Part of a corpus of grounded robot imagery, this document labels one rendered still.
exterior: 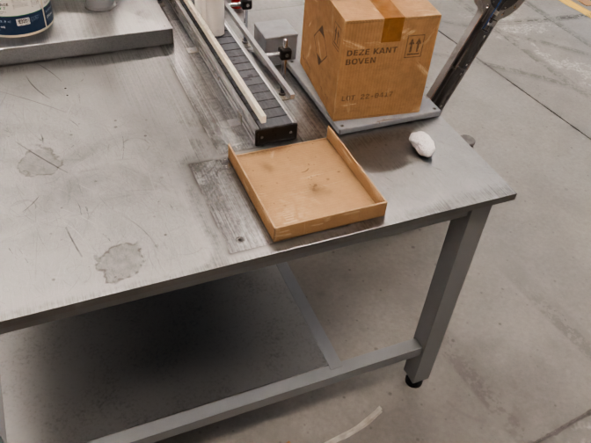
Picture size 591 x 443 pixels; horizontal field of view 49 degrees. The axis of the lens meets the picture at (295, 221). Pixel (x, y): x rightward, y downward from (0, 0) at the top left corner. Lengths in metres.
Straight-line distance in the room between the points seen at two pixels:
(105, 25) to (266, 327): 1.00
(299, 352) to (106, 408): 0.55
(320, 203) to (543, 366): 1.19
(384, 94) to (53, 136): 0.81
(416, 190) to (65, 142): 0.83
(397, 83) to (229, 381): 0.91
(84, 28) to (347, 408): 1.37
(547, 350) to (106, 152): 1.60
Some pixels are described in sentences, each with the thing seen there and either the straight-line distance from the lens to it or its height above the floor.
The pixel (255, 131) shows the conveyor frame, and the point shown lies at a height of 0.87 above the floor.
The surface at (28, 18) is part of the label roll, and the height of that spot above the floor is 0.93.
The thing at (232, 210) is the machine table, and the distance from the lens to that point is 1.39.
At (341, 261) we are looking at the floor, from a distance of 2.46.
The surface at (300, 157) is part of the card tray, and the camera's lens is 1.54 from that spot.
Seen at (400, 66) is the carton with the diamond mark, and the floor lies 0.99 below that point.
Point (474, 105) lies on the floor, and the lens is 3.51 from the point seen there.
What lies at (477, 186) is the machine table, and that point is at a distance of 1.56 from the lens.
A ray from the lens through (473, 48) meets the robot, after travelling 2.51.
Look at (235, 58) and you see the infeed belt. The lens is 1.83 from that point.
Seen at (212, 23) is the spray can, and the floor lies 0.92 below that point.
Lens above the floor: 1.76
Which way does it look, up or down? 43 degrees down
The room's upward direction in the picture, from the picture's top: 5 degrees clockwise
